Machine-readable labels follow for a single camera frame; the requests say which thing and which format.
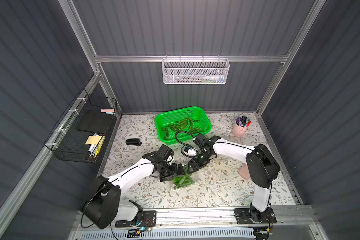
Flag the green plastic basket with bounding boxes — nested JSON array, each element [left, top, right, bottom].
[[155, 107, 212, 145]]

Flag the pink case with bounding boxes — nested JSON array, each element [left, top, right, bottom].
[[238, 165, 251, 180]]

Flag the black wire wall basket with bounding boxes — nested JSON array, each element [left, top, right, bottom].
[[45, 90, 118, 163]]

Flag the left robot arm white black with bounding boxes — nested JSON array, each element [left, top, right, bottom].
[[81, 145, 185, 229]]

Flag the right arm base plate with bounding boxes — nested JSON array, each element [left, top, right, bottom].
[[234, 206, 277, 225]]

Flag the clear pepper container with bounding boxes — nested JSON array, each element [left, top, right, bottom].
[[171, 173, 200, 191]]

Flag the green pepper long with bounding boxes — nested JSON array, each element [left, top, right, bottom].
[[187, 117, 199, 123]]

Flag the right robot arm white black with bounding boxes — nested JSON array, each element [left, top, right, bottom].
[[177, 134, 281, 223]]

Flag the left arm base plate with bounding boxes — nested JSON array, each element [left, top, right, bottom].
[[114, 210, 157, 228]]

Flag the black notebook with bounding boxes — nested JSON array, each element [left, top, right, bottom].
[[77, 111, 114, 134]]

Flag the white wire wall basket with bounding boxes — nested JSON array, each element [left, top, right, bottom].
[[161, 57, 230, 85]]

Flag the black stapler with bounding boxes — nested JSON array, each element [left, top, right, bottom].
[[126, 138, 142, 146]]

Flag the pink pen cup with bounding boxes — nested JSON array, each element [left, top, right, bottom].
[[232, 115, 252, 138]]

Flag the yellow sticky notes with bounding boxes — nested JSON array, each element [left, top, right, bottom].
[[85, 135, 103, 146]]

